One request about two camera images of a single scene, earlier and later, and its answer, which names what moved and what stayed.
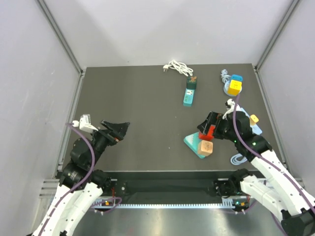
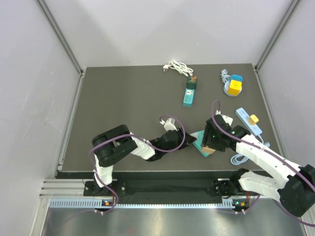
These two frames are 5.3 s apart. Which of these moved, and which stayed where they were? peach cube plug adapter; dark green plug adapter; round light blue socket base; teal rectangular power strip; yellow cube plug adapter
Moved: peach cube plug adapter
Stayed: round light blue socket base; teal rectangular power strip; yellow cube plug adapter; dark green plug adapter
